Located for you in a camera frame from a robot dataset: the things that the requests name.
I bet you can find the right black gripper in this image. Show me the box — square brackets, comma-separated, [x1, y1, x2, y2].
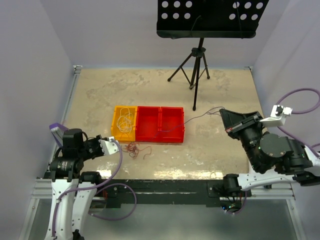
[218, 108, 265, 171]

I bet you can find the purple wire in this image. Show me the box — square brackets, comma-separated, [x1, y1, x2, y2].
[149, 106, 226, 141]

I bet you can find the yellow plastic bin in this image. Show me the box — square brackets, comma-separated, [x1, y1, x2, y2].
[111, 105, 138, 142]

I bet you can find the coloured wire bundle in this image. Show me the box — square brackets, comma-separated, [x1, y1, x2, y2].
[121, 141, 153, 160]

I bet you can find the white wire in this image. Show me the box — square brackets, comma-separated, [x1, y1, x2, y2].
[116, 106, 135, 133]

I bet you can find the red double compartment bin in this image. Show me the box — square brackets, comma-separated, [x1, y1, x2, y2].
[135, 106, 185, 144]

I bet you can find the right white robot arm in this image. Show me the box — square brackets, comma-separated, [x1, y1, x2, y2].
[219, 104, 320, 197]

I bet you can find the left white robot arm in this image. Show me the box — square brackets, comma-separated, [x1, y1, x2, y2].
[45, 128, 104, 240]

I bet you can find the purple holder block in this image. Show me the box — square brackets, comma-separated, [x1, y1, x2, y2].
[49, 122, 68, 147]

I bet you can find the black music stand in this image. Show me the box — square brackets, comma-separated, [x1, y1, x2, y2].
[156, 0, 271, 112]

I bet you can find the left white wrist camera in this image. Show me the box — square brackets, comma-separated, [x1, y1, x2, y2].
[98, 138, 119, 156]

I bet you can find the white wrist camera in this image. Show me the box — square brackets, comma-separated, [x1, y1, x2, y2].
[259, 104, 293, 128]
[98, 138, 119, 156]

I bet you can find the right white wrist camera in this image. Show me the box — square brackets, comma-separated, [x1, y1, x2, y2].
[259, 104, 293, 128]

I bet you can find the aluminium front rail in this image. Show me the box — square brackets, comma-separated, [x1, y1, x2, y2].
[31, 179, 295, 200]

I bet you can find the aluminium rail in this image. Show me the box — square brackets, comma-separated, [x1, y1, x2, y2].
[31, 179, 295, 200]
[44, 65, 83, 177]

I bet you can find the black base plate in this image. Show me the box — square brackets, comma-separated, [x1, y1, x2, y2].
[92, 178, 253, 209]

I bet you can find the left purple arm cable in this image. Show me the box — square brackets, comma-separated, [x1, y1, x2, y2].
[51, 139, 138, 238]

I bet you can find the aluminium left rail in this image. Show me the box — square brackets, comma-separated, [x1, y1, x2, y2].
[44, 65, 83, 177]

